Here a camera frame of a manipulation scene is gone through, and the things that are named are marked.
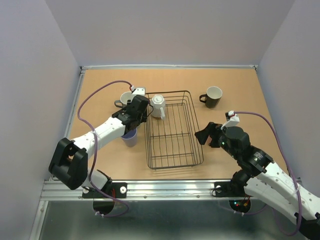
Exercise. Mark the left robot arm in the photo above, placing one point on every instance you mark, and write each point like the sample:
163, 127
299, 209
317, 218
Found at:
70, 159

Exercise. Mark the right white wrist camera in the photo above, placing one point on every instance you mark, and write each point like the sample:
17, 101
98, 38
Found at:
232, 119

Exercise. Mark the purple plastic cup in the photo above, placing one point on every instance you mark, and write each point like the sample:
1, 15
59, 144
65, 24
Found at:
130, 139

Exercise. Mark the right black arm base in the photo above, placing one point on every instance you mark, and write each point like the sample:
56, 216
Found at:
223, 189

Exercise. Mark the white faceted mug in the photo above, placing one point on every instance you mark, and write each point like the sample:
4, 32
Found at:
159, 105

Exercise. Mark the black mug white inside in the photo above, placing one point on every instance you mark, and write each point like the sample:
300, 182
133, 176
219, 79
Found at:
212, 97

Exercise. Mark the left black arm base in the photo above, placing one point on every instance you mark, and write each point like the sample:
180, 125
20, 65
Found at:
114, 189

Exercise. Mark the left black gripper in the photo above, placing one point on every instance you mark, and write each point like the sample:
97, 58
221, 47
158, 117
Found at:
144, 117

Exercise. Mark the grey mug white inside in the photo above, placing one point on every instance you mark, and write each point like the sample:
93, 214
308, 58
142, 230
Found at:
124, 98

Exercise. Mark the black wire dish rack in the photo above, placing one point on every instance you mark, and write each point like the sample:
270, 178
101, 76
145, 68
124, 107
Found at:
171, 142

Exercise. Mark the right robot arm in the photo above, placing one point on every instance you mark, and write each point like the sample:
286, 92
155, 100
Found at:
261, 177

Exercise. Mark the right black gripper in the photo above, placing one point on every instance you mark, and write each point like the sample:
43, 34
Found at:
214, 129

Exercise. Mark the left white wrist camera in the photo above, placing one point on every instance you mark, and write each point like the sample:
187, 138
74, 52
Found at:
138, 91

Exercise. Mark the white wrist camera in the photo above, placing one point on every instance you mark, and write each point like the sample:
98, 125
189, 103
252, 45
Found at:
138, 91
232, 119

